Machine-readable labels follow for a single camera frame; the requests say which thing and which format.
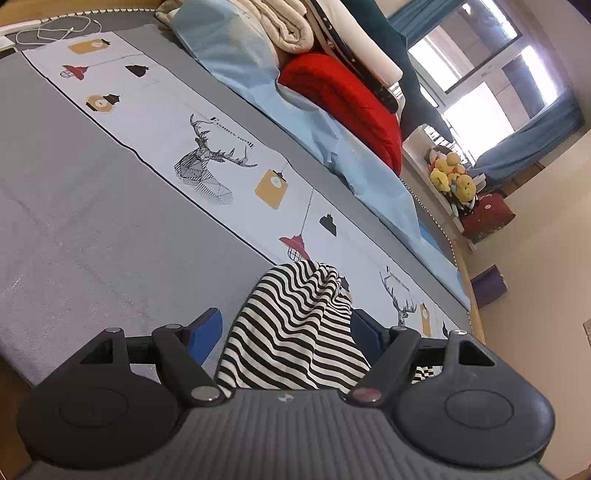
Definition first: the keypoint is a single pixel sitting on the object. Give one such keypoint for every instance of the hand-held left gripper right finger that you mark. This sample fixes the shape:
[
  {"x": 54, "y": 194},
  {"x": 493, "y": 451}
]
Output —
[{"x": 367, "y": 334}]

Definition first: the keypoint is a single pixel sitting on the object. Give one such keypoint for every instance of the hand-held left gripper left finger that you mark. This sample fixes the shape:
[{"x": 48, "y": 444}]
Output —
[{"x": 205, "y": 337}]

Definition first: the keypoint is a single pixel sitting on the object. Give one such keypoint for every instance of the black white striped hoodie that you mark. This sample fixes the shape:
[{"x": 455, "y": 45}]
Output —
[{"x": 286, "y": 314}]

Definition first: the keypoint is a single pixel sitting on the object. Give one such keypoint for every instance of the purple box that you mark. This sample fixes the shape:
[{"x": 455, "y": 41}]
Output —
[{"x": 489, "y": 286}]

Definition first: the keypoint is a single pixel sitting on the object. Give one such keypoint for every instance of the light blue blanket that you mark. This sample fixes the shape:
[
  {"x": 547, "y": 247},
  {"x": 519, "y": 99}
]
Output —
[{"x": 369, "y": 180}]

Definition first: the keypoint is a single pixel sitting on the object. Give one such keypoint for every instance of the red bag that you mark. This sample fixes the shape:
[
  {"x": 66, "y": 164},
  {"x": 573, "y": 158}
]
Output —
[{"x": 489, "y": 217}]

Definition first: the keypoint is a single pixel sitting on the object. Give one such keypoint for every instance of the yellow plush toy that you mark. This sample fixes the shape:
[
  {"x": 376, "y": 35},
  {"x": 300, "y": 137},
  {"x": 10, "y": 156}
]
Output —
[
  {"x": 445, "y": 168},
  {"x": 465, "y": 189}
]

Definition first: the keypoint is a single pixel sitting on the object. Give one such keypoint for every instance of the red blanket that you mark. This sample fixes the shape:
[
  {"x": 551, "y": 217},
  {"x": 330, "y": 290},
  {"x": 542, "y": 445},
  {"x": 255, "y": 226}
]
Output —
[{"x": 351, "y": 97}]

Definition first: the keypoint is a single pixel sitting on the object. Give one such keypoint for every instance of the dark teal cushion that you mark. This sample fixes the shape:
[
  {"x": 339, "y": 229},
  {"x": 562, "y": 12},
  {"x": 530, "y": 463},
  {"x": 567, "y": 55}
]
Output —
[{"x": 415, "y": 92}]

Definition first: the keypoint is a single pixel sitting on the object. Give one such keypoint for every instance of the blue curtain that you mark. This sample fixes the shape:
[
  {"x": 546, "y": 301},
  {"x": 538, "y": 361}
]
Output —
[{"x": 531, "y": 143}]

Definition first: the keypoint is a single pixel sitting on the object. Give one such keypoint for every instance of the window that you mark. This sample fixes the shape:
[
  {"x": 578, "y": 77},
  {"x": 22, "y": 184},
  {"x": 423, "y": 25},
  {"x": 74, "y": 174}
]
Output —
[{"x": 480, "y": 92}]

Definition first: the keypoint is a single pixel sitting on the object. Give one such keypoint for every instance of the dark patterned blanket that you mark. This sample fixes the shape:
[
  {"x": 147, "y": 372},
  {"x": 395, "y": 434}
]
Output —
[{"x": 351, "y": 60}]

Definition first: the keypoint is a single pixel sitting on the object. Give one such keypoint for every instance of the white pillow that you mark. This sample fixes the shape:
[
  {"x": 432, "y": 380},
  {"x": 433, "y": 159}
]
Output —
[{"x": 364, "y": 41}]

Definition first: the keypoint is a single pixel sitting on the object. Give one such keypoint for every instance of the beige blanket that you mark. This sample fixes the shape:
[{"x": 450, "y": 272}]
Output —
[{"x": 277, "y": 27}]

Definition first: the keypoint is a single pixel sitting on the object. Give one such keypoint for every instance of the wall socket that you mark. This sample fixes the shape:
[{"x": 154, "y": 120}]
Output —
[{"x": 587, "y": 331}]

